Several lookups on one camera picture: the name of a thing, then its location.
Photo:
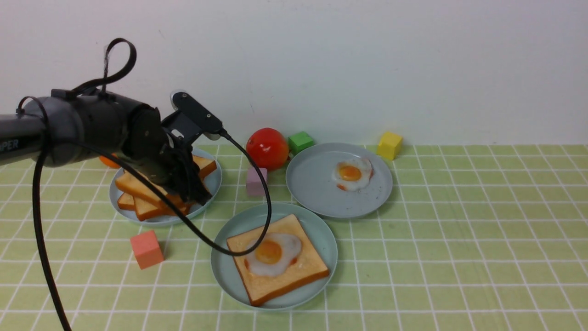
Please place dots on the fried egg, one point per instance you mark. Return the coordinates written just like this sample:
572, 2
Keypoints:
352, 174
274, 255

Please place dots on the light blue front plate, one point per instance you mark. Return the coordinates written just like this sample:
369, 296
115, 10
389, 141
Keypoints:
321, 237

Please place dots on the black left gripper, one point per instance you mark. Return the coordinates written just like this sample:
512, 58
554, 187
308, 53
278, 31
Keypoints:
162, 159

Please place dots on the salmon red cube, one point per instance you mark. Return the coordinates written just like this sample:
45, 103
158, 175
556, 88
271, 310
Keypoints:
146, 249

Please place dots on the red tomato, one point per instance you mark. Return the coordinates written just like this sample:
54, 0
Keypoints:
268, 148

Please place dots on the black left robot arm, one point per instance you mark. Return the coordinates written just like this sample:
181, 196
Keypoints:
78, 128

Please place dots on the yellow cube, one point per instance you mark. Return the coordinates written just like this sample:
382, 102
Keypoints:
390, 145

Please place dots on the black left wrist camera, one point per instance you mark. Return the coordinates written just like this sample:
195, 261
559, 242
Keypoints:
191, 119

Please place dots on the green cube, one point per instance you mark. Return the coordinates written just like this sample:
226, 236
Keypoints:
299, 141

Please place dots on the toast slice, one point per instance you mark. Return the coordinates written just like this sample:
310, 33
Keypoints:
309, 267
145, 210
126, 202
131, 185

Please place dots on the grey plate with eggs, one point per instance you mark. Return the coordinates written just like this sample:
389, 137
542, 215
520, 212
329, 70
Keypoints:
309, 180

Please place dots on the pink cube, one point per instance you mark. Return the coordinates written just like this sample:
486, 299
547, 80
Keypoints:
254, 185

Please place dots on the orange fruit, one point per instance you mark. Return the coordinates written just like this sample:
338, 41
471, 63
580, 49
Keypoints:
107, 162

